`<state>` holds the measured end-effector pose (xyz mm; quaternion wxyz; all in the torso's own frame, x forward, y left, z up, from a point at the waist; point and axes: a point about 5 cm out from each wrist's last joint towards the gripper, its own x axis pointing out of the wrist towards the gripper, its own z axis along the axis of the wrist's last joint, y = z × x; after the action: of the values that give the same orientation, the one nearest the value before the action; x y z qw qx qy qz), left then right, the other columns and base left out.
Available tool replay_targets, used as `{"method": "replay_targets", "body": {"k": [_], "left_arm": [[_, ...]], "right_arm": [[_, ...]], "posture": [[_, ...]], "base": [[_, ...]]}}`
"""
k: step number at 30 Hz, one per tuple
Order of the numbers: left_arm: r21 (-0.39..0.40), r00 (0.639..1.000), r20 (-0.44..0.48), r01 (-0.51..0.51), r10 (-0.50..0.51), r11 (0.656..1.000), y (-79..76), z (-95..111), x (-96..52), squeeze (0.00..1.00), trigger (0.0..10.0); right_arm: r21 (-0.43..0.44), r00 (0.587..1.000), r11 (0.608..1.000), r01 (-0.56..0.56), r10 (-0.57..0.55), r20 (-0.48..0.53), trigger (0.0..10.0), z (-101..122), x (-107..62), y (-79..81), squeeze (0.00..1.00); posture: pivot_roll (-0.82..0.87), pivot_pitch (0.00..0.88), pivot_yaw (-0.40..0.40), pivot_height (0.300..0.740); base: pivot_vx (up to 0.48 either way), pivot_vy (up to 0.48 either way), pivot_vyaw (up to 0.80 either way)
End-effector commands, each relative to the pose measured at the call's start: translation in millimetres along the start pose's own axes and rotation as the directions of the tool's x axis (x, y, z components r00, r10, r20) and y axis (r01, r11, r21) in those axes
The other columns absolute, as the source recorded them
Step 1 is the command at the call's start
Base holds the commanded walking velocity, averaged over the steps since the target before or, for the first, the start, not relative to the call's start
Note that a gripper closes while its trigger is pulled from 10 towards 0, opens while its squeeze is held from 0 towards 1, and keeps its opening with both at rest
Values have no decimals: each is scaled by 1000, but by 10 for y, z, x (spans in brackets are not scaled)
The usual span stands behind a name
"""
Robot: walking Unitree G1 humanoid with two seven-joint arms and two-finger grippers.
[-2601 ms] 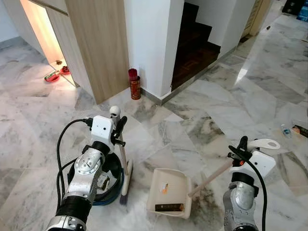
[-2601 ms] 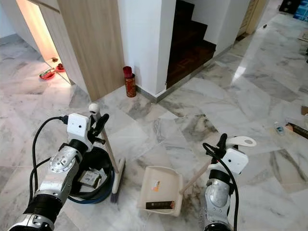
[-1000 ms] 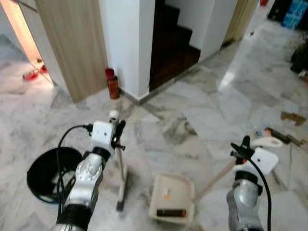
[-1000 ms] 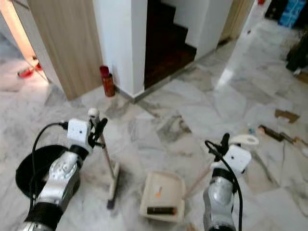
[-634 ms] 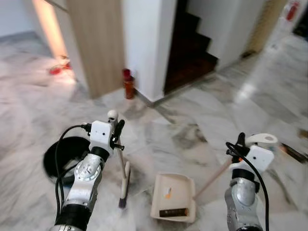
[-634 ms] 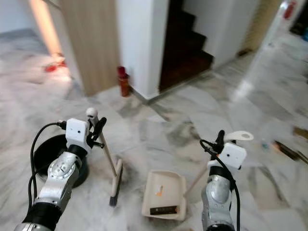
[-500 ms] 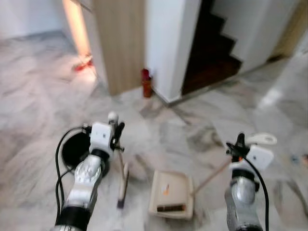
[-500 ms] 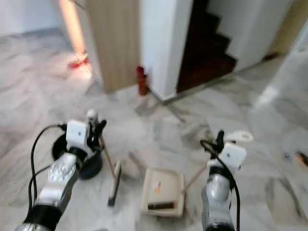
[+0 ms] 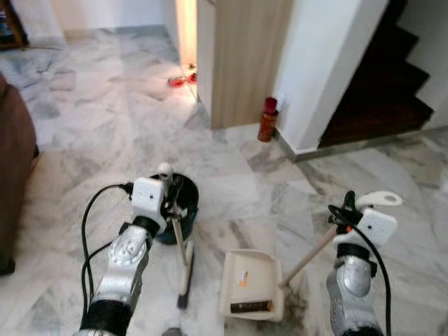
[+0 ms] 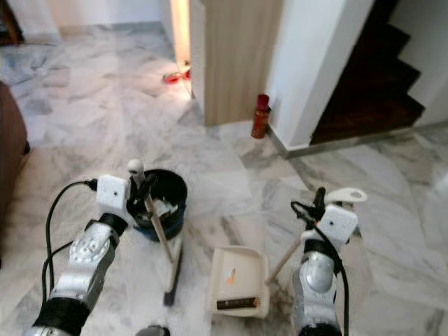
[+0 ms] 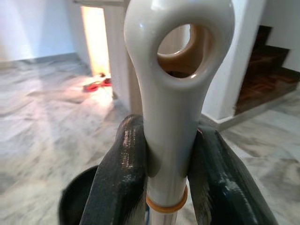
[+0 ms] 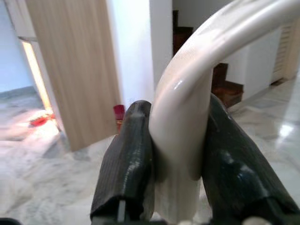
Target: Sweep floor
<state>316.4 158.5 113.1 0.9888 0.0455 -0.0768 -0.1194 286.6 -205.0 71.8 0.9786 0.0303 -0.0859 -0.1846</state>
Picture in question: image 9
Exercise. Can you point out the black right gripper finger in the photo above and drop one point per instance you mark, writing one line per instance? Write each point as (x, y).
(351, 200)

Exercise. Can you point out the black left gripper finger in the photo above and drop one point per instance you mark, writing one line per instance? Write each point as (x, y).
(176, 186)

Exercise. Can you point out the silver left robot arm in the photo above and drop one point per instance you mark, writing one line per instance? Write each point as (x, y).
(126, 266)

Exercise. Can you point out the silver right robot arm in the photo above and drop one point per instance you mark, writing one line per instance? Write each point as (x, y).
(353, 287)

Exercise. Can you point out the small red floor object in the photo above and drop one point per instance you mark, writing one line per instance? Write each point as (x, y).
(176, 81)

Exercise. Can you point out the black round waste bin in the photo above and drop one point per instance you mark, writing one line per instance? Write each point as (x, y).
(189, 210)

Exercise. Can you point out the red patterned bottle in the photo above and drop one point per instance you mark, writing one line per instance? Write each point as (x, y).
(267, 122)

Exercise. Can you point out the dark wooden staircase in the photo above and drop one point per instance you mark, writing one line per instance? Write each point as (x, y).
(378, 91)

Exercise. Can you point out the grey robot foot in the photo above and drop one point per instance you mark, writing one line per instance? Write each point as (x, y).
(172, 332)

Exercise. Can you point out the light wood panel cabinet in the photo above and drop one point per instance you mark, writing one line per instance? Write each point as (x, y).
(248, 63)

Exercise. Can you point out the brown fabric sofa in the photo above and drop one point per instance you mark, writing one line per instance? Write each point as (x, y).
(15, 175)

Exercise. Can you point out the brown wooden shelf stand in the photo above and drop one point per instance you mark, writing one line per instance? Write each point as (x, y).
(10, 35)

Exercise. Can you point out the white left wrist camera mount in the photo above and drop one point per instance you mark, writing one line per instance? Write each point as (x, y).
(147, 199)

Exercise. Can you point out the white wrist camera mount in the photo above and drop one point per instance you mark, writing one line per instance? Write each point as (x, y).
(147, 199)
(374, 227)

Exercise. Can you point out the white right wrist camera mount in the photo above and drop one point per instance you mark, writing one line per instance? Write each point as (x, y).
(374, 227)

